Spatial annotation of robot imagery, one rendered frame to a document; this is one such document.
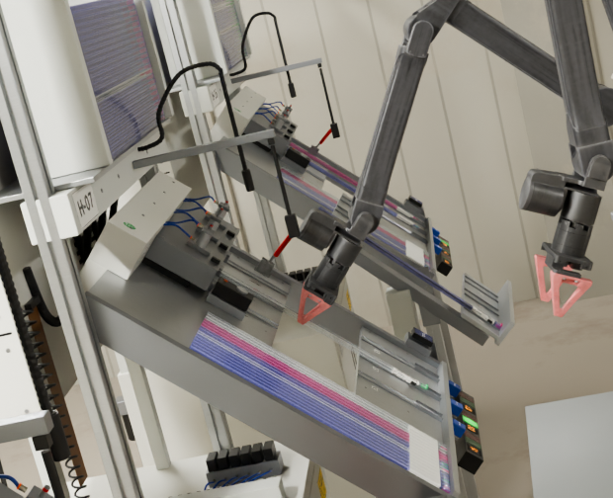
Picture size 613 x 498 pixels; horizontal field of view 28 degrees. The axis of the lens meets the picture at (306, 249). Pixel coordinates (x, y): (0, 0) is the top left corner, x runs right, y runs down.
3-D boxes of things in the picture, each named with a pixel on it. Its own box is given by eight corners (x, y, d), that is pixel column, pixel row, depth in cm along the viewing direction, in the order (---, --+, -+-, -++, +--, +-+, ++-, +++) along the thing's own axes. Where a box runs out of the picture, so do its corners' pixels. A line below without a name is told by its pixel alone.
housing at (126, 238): (162, 243, 271) (192, 188, 267) (111, 308, 223) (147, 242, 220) (130, 224, 270) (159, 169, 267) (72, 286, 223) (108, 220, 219)
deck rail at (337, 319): (429, 386, 276) (444, 364, 275) (429, 389, 274) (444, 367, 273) (149, 227, 272) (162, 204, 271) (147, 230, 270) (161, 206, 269)
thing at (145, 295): (280, 303, 272) (291, 285, 271) (242, 416, 208) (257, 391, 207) (148, 229, 270) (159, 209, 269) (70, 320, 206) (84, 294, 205)
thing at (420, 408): (431, 376, 274) (438, 366, 273) (440, 511, 210) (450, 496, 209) (356, 335, 272) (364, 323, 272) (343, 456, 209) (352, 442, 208)
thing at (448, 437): (429, 389, 274) (447, 363, 272) (438, 527, 210) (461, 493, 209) (424, 386, 274) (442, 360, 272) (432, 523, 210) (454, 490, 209)
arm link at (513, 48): (442, -27, 232) (434, -27, 242) (402, 36, 235) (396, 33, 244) (634, 101, 239) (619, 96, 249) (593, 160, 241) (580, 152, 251)
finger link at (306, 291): (284, 318, 249) (307, 280, 247) (287, 307, 256) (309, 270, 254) (313, 335, 250) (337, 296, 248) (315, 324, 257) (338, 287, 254)
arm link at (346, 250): (366, 245, 245) (365, 237, 250) (336, 228, 244) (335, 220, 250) (348, 274, 247) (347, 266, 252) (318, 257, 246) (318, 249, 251)
